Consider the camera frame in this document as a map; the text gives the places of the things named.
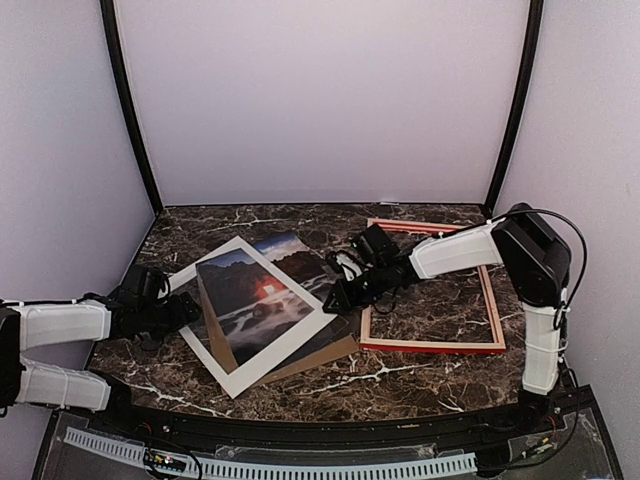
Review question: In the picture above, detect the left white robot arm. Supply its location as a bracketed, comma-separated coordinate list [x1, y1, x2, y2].
[1, 266, 201, 436]

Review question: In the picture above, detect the black front table rail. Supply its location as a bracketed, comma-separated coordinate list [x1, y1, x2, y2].
[81, 404, 568, 453]

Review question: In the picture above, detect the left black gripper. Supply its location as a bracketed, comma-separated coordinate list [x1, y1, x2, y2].
[139, 292, 203, 343]

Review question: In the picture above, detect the red wooden picture frame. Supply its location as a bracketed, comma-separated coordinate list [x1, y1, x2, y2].
[360, 218, 506, 354]

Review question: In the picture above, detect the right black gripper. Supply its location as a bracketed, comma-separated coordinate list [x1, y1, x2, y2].
[322, 263, 390, 313]

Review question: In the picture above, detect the right black corner post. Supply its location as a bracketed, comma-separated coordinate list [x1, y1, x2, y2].
[483, 0, 544, 216]

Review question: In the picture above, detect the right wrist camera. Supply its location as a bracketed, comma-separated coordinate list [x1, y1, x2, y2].
[325, 250, 365, 283]

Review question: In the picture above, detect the white cable tray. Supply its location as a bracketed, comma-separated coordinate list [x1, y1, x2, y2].
[63, 426, 479, 480]

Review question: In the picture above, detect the brown backing board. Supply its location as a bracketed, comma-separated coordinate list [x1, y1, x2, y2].
[201, 293, 358, 385]

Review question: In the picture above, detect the landscape photo print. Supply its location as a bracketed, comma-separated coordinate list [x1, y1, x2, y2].
[196, 232, 329, 373]

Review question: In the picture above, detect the left black corner post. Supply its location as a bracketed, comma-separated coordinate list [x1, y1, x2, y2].
[99, 0, 164, 216]

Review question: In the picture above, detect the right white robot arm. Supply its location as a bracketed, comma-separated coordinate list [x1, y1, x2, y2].
[323, 202, 580, 395]

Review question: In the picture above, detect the white mat board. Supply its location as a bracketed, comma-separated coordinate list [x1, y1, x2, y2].
[169, 236, 337, 399]

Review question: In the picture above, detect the black corner post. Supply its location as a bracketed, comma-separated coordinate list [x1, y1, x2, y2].
[99, 0, 164, 216]
[483, 0, 544, 216]

